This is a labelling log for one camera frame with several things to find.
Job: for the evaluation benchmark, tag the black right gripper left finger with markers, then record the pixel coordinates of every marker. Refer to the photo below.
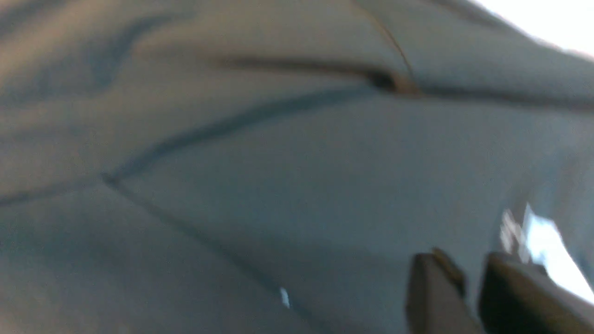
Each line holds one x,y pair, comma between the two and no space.
436,296

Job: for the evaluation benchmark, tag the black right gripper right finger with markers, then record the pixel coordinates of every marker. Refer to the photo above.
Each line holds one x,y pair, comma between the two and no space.
516,298

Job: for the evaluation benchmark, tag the dark gray long-sleeve shirt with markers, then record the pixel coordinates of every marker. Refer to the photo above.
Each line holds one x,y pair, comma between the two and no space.
272,166

